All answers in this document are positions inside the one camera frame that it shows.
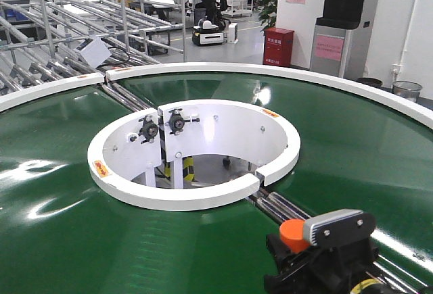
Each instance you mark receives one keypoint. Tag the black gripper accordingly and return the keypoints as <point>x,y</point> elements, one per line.
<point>344,269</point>

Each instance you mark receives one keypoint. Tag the orange cylindrical capacitor 4680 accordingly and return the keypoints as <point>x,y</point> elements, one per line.
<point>291,234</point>

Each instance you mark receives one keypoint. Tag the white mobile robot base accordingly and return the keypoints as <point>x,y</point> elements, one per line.
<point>209,23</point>

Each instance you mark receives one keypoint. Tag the round green conveyor table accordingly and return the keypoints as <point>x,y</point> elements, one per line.
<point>168,178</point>

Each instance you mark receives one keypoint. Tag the metal mesh waste bin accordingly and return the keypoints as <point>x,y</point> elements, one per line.
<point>407,89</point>

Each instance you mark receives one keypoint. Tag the black water dispenser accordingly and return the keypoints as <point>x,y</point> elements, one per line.
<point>335,37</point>

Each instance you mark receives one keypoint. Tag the red fire extinguisher box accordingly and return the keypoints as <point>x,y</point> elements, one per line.
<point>278,47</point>

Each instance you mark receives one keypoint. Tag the potted green plant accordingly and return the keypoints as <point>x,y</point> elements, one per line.
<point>267,13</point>

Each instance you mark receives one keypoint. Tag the white control box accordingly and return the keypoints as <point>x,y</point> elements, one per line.
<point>94,51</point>

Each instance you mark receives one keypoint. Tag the metal roller rack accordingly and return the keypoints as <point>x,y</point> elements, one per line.
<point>38,37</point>

